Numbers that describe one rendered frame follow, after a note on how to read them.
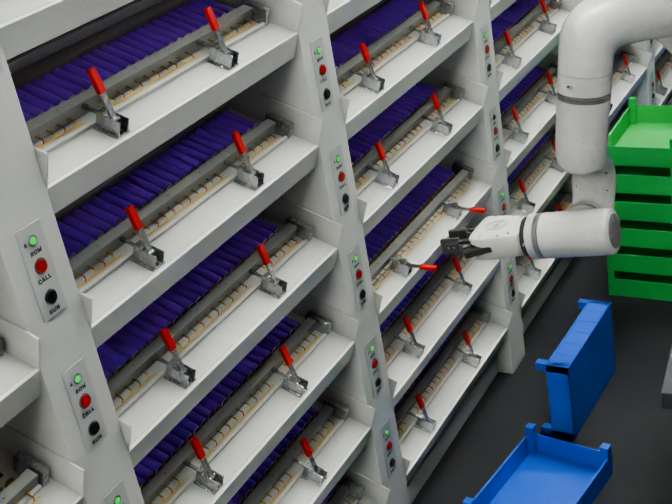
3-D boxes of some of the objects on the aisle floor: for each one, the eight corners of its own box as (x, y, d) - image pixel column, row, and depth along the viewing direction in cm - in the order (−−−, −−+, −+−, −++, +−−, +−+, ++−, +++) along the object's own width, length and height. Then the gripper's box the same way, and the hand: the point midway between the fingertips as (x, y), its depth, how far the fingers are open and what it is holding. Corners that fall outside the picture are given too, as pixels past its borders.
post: (525, 354, 284) (444, -430, 205) (513, 374, 277) (424, -430, 198) (455, 344, 294) (353, -407, 215) (442, 363, 287) (330, -407, 208)
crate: (615, 370, 271) (611, 301, 262) (574, 440, 249) (568, 367, 240) (585, 365, 275) (580, 297, 266) (541, 434, 253) (534, 362, 244)
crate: (531, 450, 249) (528, 422, 245) (613, 473, 237) (611, 444, 233) (465, 531, 228) (461, 501, 225) (552, 561, 216) (549, 530, 213)
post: (414, 528, 232) (248, -435, 153) (395, 557, 225) (211, -436, 146) (334, 509, 242) (139, -405, 163) (313, 537, 235) (100, -404, 156)
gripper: (523, 275, 193) (433, 279, 203) (553, 234, 205) (467, 239, 216) (513, 238, 190) (423, 244, 201) (544, 198, 203) (457, 206, 213)
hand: (455, 241), depth 207 cm, fingers open, 3 cm apart
